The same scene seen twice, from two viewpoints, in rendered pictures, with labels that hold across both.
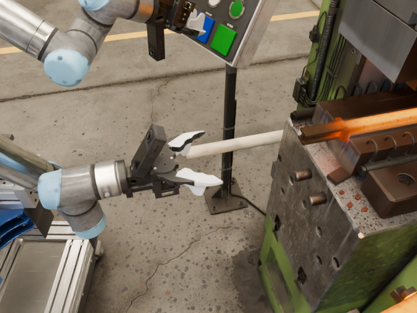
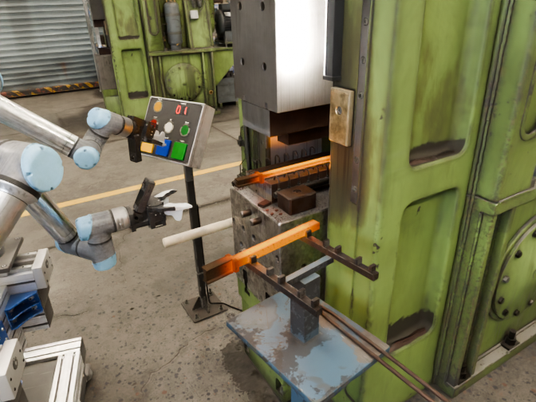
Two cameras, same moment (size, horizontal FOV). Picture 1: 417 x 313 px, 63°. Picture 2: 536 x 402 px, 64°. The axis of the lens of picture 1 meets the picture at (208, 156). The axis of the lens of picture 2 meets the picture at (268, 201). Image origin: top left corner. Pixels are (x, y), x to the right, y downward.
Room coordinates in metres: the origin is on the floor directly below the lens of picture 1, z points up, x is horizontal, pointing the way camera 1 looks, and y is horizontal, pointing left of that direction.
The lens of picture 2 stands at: (-0.86, 0.08, 1.62)
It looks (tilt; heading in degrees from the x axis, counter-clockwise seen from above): 26 degrees down; 344
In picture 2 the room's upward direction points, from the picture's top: 2 degrees counter-clockwise
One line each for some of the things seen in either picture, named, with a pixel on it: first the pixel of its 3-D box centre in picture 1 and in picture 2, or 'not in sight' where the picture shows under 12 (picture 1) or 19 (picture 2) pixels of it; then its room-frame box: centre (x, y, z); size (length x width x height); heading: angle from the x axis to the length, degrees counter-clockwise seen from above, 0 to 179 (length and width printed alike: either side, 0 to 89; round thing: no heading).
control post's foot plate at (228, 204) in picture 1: (224, 190); (203, 300); (1.12, -0.09, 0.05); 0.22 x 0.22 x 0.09; 14
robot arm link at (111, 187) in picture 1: (110, 180); (120, 218); (0.44, 0.20, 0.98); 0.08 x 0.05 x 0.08; 14
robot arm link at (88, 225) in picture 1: (80, 210); (98, 250); (0.44, 0.29, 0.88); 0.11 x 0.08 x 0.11; 47
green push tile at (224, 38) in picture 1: (224, 40); (179, 151); (0.97, -0.05, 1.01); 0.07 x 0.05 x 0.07; 39
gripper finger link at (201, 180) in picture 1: (198, 185); (178, 212); (0.43, 0.02, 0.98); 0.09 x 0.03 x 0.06; 68
